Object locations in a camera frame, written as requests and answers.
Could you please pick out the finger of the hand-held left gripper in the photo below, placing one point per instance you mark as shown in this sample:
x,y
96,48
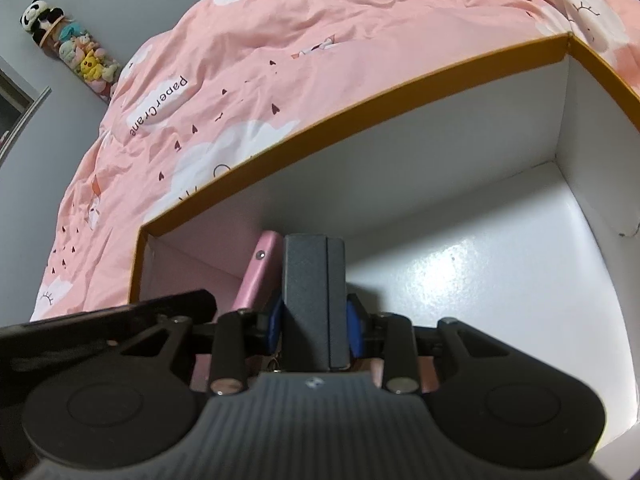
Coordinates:
x,y
90,320

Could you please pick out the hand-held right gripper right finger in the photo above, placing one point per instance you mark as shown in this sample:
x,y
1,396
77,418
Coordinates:
x,y
354,330

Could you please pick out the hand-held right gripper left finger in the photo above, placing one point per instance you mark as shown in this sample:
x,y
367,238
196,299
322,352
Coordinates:
x,y
276,327

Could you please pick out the dark grey rectangular case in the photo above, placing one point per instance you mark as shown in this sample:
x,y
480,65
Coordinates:
x,y
310,300

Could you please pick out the orange box with white inside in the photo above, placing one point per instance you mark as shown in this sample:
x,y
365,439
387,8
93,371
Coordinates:
x,y
450,185

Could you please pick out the pink flat metallic device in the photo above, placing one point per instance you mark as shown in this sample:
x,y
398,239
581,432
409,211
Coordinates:
x,y
257,275

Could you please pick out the hanging row of plush toys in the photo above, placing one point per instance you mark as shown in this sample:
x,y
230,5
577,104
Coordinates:
x,y
87,62

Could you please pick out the pink printed blanket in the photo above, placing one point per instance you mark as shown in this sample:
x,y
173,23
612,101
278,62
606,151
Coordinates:
x,y
300,35

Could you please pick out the panda plush toy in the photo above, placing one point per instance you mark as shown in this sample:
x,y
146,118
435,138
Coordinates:
x,y
39,17

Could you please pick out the grey door frame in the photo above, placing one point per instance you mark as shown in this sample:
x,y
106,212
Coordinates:
x,y
22,105

